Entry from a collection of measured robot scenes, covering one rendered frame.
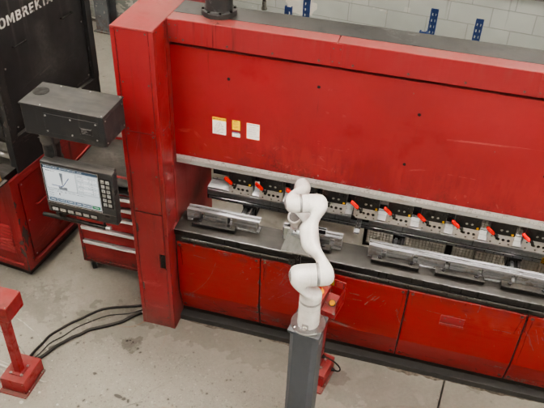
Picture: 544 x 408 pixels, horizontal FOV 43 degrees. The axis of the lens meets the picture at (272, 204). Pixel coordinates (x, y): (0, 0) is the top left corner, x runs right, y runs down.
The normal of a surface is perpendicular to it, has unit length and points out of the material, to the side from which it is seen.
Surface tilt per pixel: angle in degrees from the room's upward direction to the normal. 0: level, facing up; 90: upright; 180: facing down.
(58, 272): 0
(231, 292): 90
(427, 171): 90
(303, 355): 90
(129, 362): 0
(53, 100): 0
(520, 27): 90
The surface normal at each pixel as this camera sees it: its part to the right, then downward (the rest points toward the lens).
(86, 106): 0.04, -0.79
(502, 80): -0.26, 0.58
